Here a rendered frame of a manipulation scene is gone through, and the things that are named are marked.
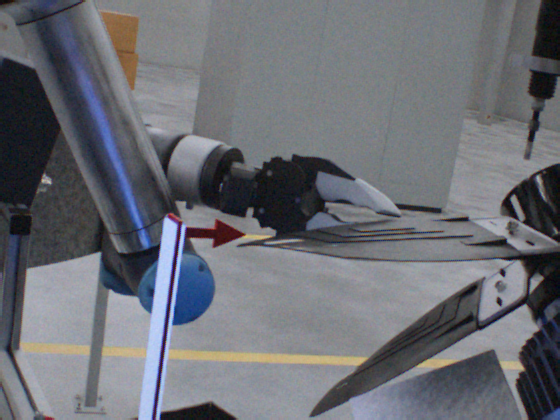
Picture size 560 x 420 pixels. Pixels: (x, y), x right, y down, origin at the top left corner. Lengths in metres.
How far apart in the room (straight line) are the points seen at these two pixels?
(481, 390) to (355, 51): 6.26
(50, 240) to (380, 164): 4.90
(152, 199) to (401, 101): 6.44
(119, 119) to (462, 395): 0.41
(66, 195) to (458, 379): 1.94
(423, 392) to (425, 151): 6.59
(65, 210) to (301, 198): 1.83
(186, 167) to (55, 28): 0.23
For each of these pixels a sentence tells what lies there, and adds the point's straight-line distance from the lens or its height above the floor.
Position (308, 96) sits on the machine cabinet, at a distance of 6.94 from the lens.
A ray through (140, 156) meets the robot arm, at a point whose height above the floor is 1.21.
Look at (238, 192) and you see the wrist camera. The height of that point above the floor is 1.19.
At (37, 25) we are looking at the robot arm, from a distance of 0.80.
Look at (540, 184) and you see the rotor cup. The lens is 0.91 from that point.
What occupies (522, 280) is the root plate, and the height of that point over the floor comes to 1.13.
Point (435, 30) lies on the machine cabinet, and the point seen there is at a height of 1.52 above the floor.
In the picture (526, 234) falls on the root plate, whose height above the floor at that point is 1.19.
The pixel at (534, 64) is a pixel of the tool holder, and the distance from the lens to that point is 0.82.
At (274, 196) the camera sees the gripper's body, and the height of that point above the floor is 1.18.
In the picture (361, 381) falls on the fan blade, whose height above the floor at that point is 0.97.
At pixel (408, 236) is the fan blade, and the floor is 1.19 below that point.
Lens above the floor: 1.35
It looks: 12 degrees down
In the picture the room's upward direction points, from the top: 9 degrees clockwise
